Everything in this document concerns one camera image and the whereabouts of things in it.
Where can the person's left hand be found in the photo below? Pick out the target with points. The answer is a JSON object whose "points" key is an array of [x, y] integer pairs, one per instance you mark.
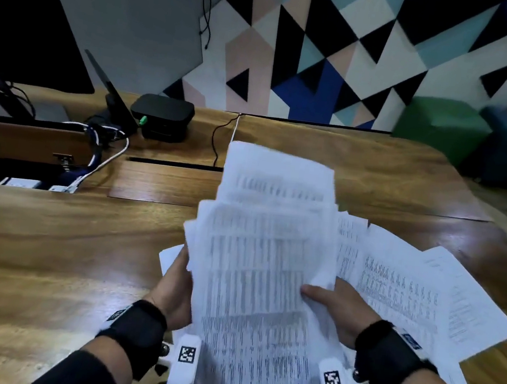
{"points": [[172, 294]]}

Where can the person's right hand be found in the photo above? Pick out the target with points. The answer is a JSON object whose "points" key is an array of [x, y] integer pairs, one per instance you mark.
{"points": [[344, 310]]}

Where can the person's left thumb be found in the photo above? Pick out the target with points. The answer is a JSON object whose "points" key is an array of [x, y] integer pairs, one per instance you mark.
{"points": [[185, 261]]}

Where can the person's right thumb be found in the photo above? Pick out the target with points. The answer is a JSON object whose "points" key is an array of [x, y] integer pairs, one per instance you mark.
{"points": [[317, 293]]}

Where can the stack of printed paper sheets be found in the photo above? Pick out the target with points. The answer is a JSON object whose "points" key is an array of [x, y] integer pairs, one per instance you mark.
{"points": [[259, 263]]}

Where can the person's left forearm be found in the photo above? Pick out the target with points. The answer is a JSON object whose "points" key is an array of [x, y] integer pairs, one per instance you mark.
{"points": [[91, 371]]}

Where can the printed paper sheet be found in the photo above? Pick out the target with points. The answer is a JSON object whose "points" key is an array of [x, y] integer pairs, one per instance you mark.
{"points": [[473, 305], [169, 259], [398, 283], [350, 246]]}

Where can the black left wrist band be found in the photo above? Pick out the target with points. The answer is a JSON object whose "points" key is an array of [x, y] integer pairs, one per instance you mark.
{"points": [[137, 333]]}

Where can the black wrist band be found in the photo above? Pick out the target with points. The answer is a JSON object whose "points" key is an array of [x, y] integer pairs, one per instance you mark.
{"points": [[137, 333], [392, 358]]}

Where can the black right wrist band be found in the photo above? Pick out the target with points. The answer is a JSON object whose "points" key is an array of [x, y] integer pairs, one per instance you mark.
{"points": [[392, 358]]}

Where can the black router box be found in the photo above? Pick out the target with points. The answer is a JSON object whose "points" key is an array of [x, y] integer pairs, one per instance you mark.
{"points": [[162, 115]]}

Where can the black tablet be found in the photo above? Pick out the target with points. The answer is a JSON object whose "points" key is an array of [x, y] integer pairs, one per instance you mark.
{"points": [[110, 91]]}

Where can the white power strip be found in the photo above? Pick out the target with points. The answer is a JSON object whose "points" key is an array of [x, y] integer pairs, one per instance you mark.
{"points": [[4, 181]]}

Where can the green ottoman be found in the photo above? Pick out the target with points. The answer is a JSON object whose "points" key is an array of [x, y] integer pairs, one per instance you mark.
{"points": [[441, 126]]}

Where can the black monitor stand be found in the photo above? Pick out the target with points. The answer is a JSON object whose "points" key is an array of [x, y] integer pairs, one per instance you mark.
{"points": [[0, 94]]}

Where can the black computer monitor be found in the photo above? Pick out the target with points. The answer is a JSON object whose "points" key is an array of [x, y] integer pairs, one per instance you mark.
{"points": [[30, 27]]}

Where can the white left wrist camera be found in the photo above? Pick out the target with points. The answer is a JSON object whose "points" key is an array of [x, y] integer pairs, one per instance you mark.
{"points": [[183, 364]]}

